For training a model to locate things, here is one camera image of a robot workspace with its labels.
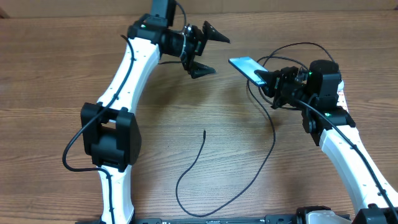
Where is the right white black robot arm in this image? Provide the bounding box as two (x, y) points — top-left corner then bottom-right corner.
(254, 60), (397, 223)

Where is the blue Samsung Galaxy smartphone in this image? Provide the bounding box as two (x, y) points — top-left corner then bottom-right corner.
(228, 57), (267, 87)

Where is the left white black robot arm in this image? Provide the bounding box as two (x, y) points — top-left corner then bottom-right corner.
(81, 1), (229, 223)

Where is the black USB charging cable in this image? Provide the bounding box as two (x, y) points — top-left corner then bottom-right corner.
(175, 42), (336, 218)

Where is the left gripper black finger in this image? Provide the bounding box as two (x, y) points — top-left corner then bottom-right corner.
(203, 21), (230, 43)
(188, 62), (216, 79)

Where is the white power extension strip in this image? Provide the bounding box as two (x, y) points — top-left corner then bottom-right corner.
(336, 80), (349, 112)

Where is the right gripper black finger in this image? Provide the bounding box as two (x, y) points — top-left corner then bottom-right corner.
(261, 85), (277, 98)
(254, 70), (281, 87)

